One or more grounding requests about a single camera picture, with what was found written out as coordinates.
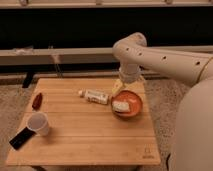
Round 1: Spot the dark red small object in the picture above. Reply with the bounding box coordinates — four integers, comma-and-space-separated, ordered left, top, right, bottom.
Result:
32, 93, 43, 110

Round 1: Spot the white object in bowl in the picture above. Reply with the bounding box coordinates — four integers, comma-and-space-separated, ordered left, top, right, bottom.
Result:
112, 101, 130, 112

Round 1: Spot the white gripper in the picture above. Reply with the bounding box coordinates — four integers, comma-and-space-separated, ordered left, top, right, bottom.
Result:
112, 64, 140, 96

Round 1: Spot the wooden slatted table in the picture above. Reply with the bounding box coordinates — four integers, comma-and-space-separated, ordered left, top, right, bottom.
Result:
6, 78, 160, 166

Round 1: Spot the black remote control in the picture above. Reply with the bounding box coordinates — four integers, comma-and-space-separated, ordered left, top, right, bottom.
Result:
9, 127, 35, 150

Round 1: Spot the translucent plastic cup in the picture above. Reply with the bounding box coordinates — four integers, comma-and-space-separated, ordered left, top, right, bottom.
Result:
26, 112, 50, 136

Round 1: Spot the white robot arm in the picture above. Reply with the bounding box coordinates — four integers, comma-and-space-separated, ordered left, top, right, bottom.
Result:
113, 32, 213, 171

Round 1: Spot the orange ceramic bowl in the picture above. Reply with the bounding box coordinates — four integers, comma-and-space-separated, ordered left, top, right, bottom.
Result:
110, 90, 143, 119

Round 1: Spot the white tube bottle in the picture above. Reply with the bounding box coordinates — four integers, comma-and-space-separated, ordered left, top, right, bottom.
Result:
78, 89, 109, 105

